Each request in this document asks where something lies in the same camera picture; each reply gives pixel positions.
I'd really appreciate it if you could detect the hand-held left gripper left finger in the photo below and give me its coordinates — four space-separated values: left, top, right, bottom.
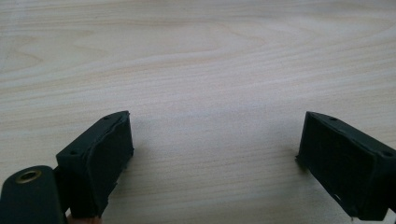
55 110 134 218

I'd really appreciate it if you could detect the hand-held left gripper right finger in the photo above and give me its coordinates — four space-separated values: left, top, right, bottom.
295 111 396 221

